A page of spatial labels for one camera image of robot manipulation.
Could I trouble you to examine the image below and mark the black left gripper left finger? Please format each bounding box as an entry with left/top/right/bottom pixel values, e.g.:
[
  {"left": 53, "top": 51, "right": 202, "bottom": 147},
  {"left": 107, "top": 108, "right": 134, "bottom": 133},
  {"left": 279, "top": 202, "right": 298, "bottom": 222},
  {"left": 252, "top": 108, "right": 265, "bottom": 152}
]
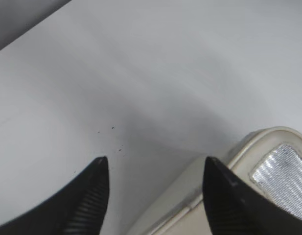
[{"left": 0, "top": 157, "right": 109, "bottom": 235}]

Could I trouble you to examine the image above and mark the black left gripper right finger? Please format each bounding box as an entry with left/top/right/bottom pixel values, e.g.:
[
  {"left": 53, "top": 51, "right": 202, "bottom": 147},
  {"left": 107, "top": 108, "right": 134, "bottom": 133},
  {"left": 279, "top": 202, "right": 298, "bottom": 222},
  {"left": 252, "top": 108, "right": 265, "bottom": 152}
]
[{"left": 202, "top": 157, "right": 302, "bottom": 235}]

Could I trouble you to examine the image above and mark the cream zippered bag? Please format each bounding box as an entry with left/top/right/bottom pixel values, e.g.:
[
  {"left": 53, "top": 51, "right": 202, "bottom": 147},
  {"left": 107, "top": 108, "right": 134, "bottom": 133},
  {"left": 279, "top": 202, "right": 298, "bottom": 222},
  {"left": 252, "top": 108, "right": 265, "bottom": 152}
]
[{"left": 144, "top": 127, "right": 302, "bottom": 235}]

